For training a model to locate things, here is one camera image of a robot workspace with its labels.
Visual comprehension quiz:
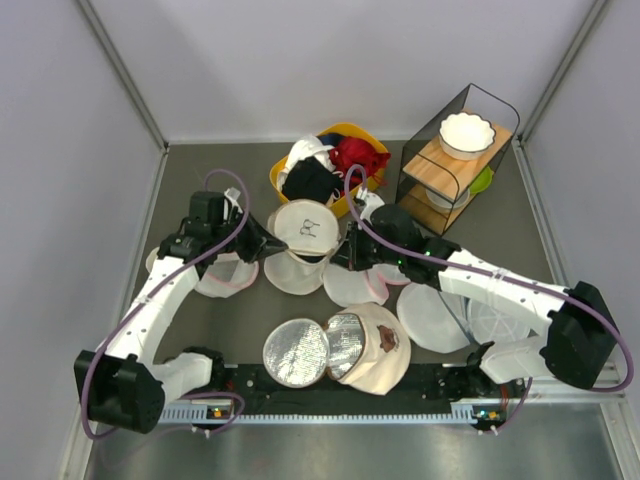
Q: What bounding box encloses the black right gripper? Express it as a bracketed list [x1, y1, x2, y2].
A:
[333, 220, 405, 271]

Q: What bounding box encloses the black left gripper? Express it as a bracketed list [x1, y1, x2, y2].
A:
[211, 206, 286, 263]

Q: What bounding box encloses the beige mesh bag with glasses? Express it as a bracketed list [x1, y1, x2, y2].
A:
[263, 199, 340, 296]

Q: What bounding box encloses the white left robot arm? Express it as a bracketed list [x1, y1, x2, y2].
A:
[74, 188, 288, 439]

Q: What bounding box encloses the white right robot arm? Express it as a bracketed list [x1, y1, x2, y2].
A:
[331, 205, 620, 396]

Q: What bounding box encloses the pink trimmed bag centre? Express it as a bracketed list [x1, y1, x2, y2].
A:
[323, 264, 411, 307]

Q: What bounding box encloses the pink trimmed bag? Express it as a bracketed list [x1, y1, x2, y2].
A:
[323, 264, 411, 307]
[195, 253, 259, 298]

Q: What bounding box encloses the dark blue bra in bag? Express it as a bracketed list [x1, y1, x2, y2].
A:
[294, 254, 325, 264]

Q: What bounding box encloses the pink trimmed bag left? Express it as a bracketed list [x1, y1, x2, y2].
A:
[195, 253, 259, 298]

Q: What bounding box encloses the black bra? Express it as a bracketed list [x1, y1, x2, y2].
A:
[281, 157, 343, 205]

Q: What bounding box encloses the beige foil lined bear bag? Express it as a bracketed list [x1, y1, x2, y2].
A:
[262, 302, 411, 396]

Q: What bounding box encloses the red bra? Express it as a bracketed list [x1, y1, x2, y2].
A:
[329, 136, 391, 185]

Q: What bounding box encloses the white bra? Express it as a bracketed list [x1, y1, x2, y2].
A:
[276, 135, 336, 191]

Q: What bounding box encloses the grey trimmed white mesh bag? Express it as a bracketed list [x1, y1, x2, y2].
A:
[396, 283, 530, 354]

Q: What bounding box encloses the yellow plastic basket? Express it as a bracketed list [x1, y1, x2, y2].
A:
[269, 122, 391, 219]

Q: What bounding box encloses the green plastic bowl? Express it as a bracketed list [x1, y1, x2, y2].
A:
[469, 166, 494, 195]

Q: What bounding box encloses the white scalloped bowl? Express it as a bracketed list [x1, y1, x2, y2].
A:
[439, 112, 497, 161]

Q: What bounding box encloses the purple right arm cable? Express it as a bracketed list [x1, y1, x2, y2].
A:
[344, 164, 635, 434]

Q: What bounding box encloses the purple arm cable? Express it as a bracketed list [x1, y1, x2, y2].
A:
[344, 164, 635, 434]
[80, 168, 250, 440]

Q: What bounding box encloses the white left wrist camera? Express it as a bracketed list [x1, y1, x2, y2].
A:
[223, 187, 244, 223]

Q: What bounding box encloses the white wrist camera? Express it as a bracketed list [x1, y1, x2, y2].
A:
[223, 187, 244, 223]
[355, 189, 385, 221]

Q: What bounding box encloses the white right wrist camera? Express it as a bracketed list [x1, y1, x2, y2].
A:
[355, 189, 385, 221]

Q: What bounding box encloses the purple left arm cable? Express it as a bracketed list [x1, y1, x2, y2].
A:
[80, 168, 250, 440]

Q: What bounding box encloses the black wire shelf rack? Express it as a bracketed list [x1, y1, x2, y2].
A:
[395, 83, 520, 235]

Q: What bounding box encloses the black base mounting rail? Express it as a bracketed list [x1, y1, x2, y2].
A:
[218, 364, 524, 416]

